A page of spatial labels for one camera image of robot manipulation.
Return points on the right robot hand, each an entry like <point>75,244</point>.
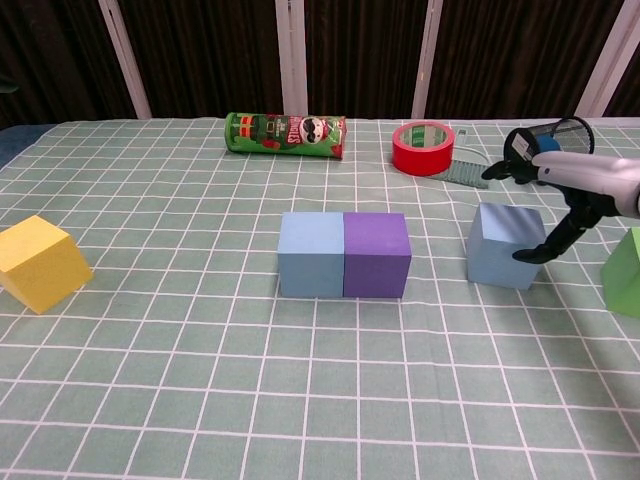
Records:
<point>590,175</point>

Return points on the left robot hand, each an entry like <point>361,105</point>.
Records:
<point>7,88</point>

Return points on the green foam cube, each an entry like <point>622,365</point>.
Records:
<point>625,280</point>

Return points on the purple foam cube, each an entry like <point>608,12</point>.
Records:
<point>375,260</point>

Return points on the blue roll in holder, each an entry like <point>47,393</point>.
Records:
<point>550,145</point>

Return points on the black mesh pen holder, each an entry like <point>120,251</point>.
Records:
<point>520,145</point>

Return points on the red tape roll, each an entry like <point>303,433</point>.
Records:
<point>420,160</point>

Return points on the yellow foam cube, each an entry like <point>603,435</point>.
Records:
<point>40,265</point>

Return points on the dark brown curtain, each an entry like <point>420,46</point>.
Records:
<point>210,50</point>

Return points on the green Pringles can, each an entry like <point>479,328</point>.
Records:
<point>285,135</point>

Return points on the green checked tablecloth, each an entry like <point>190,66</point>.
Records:
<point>320,380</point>

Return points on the white frame post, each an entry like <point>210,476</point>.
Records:
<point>125,60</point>
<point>607,60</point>
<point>426,60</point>
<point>291,60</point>

